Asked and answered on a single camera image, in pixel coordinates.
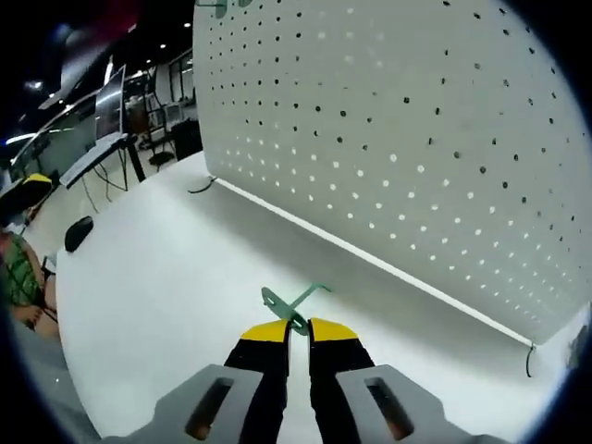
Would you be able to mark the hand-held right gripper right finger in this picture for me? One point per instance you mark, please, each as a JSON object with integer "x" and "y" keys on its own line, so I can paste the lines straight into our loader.
{"x": 337, "y": 370}

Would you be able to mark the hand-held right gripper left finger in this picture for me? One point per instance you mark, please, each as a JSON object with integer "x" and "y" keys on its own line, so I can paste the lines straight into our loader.
{"x": 259, "y": 370}

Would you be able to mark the small metal hook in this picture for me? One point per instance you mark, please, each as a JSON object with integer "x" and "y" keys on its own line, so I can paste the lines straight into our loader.
{"x": 277, "y": 303}

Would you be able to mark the white perforated mounting plate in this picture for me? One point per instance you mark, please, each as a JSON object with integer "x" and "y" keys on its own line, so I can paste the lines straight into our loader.
{"x": 393, "y": 162}

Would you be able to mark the black computer mouse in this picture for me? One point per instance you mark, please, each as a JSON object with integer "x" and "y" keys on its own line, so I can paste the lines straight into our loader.
{"x": 78, "y": 233}

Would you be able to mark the green patterned clothing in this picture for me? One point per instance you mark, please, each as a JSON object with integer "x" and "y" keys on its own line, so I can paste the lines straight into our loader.
{"x": 18, "y": 270}

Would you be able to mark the computer monitor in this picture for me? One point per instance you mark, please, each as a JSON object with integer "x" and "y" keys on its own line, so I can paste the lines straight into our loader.
{"x": 111, "y": 106}

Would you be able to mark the black computer tower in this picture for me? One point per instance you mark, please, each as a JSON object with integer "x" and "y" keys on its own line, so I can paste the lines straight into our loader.
{"x": 187, "y": 141}

